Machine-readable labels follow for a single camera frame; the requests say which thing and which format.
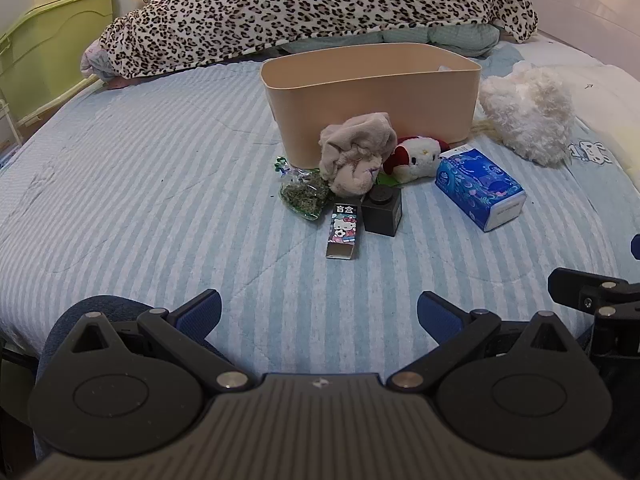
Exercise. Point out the green plastic storage box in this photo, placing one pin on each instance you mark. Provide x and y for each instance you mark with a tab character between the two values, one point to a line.
45	50

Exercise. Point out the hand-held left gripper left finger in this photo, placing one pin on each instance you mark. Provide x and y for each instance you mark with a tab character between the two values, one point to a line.
205	310

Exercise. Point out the white fluffy plush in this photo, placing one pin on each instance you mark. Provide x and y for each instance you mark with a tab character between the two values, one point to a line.
525	105

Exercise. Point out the red white plush toy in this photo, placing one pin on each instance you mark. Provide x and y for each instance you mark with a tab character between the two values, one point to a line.
417	152

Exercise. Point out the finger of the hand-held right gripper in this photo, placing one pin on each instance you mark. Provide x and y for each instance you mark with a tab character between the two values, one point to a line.
635	247
607	292

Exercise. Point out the person's leg in jeans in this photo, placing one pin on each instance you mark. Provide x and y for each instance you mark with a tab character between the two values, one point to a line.
55	330

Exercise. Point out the white pillow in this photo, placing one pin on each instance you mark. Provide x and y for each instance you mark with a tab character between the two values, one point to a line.
600	95

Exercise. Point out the teal quilt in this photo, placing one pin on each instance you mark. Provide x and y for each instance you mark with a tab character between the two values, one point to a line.
450	37

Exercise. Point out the pink cloth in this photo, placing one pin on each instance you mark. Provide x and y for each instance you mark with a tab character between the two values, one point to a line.
92	60

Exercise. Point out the cartoon print carton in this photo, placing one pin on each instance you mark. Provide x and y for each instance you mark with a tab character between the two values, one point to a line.
342	232

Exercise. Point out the blue tissue pack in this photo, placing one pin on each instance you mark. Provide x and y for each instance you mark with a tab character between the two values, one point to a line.
475	185

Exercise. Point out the small black box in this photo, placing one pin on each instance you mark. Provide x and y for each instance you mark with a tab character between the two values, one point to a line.
382	212

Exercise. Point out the white plastic rack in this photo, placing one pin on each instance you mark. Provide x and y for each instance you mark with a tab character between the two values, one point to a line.
7	130

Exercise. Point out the beige plastic storage bin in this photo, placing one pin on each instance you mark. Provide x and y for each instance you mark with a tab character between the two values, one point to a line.
375	100

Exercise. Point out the clear bag of dried herbs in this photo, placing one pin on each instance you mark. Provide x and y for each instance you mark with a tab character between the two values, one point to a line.
305	192

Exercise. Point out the beige plush cloth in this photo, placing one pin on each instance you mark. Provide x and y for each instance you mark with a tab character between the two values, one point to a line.
350	160

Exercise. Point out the leopard print blanket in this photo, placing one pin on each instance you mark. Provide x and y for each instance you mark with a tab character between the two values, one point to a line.
300	5

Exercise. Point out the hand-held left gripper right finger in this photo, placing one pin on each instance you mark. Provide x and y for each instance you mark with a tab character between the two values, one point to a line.
435	310

